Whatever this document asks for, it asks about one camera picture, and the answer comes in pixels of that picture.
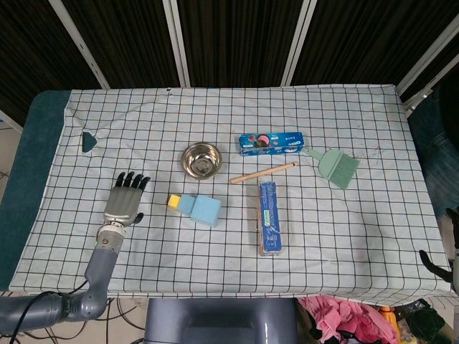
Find black floor cable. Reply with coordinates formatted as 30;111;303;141
80;299;145;344

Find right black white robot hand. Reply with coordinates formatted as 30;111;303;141
418;206;459;293

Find long blue cracker box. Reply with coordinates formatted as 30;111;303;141
257;181;284;257

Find white black checkered tablecloth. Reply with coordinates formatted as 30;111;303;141
9;84;453;298

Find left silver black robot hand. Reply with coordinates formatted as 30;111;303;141
103;171;151;226

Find pink cloth pile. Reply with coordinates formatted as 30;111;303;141
297;295;399;344

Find green hand brush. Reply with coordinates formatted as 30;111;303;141
301;145;360;190

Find wooden stick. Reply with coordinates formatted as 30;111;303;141
229;161;299;185

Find blue Oreo cookie box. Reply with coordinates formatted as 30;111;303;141
238;131;305;157

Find large blue foam cube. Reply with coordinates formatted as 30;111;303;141
189;196;222;229

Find stainless steel bowl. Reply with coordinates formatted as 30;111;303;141
180;142;223;180

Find dark green cloth bundle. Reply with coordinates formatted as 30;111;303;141
408;306;446;340

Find grey blue robot torso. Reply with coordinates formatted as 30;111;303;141
144;297;298;344

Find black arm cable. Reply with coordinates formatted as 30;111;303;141
6;279;90;344

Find blue denim jeans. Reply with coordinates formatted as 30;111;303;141
408;89;459;219

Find white metal frame post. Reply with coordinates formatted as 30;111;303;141
163;0;191;88
48;0;110;90
281;0;317;86
396;21;459;108

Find small light blue foam cube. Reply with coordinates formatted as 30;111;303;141
177;194;198;217

